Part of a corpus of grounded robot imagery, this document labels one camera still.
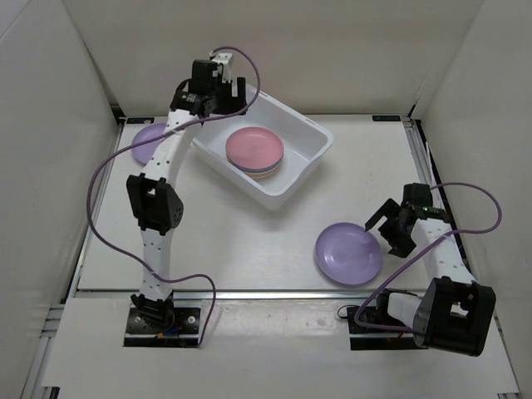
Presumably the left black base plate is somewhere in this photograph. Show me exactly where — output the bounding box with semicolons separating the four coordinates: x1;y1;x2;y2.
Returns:
123;307;201;348

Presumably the purple plate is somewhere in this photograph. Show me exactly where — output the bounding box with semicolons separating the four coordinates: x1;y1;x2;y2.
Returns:
131;123;166;165
314;222;383;286

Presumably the pink plate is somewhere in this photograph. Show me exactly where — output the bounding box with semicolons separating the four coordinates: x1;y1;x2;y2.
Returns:
225;126;284;170
249;170;283;181

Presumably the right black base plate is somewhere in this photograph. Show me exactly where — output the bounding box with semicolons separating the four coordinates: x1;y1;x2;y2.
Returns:
337;305;423;351

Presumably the white table board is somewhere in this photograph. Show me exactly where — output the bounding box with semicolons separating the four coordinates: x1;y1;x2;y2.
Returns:
76;116;427;297

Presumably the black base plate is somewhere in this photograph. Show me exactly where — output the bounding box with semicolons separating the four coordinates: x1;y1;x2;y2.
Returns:
123;307;201;348
337;305;423;351

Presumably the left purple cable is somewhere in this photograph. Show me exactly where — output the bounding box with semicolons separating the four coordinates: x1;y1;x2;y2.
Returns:
86;46;262;346

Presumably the purple cable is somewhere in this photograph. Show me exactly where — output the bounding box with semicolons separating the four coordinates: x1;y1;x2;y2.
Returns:
86;46;262;346
354;182;503;333

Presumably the black logo sticker right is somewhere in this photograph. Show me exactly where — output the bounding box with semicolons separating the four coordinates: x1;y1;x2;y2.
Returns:
372;115;401;122

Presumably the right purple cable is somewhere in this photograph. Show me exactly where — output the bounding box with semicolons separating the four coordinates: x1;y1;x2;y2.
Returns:
354;182;503;333

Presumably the white plastic bin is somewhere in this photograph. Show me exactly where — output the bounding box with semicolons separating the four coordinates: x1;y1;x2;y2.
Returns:
193;85;333;210

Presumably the orange yellow plate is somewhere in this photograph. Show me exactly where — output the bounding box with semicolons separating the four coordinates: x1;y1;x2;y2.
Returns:
244;165;281;180

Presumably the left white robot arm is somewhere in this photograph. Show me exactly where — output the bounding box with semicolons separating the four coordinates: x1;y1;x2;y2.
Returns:
126;52;247;333

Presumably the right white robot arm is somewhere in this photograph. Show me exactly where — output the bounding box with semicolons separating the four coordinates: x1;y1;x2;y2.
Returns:
353;183;496;357

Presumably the blue plate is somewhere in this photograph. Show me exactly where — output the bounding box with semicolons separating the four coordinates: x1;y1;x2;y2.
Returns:
229;160;282;174
239;164;281;179

